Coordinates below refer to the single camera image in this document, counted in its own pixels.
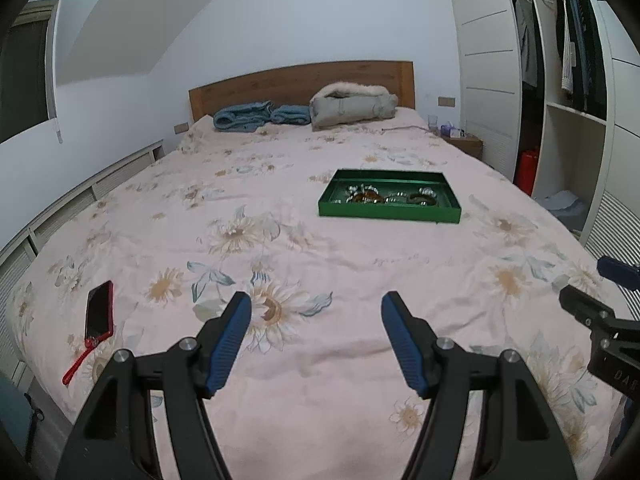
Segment pale folded cloth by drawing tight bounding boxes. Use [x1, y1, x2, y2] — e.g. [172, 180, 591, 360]
[536, 189, 591, 219]

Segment wooden nightstand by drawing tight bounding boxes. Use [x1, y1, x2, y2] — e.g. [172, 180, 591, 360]
[442, 132, 485, 161]

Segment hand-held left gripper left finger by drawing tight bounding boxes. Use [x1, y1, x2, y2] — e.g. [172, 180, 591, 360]
[55, 291, 252, 480]

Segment white wardrobe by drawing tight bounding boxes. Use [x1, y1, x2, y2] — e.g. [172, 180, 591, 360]
[442, 0, 640, 273]

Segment red smartphone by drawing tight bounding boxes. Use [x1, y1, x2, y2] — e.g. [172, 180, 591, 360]
[84, 280, 115, 342]

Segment dark hanging clothes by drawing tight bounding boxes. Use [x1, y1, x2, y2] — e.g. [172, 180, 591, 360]
[554, 0, 609, 112]

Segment small blue folded blanket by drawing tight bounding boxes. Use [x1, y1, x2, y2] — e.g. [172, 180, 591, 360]
[270, 104, 311, 126]

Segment grey hanging garment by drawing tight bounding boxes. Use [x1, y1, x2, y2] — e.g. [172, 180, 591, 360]
[514, 0, 540, 89]

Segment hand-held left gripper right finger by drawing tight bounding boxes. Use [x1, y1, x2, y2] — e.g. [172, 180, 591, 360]
[381, 291, 576, 480]

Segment window with dark frame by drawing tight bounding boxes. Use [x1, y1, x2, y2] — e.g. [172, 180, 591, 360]
[0, 0, 61, 147]

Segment large blue folded blanket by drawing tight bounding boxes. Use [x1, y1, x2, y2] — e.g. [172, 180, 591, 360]
[213, 101, 275, 134]

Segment green rectangular tray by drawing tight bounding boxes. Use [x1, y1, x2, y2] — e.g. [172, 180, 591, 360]
[318, 169, 463, 226]

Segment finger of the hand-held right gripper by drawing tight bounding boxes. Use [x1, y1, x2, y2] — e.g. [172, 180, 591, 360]
[597, 255, 640, 292]
[558, 285, 628, 343]

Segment bed with floral pink sheet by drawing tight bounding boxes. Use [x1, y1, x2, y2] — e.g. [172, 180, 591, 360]
[5, 110, 638, 480]

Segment blue suitcase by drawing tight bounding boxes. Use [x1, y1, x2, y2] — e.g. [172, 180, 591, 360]
[0, 376, 47, 463]

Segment red container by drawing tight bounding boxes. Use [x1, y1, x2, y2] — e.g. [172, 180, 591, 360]
[514, 147, 540, 196]

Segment beige jacket with fur hood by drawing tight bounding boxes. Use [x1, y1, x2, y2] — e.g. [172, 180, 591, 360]
[308, 83, 400, 131]

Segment wooden headboard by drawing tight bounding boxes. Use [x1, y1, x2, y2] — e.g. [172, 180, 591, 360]
[188, 61, 416, 122]

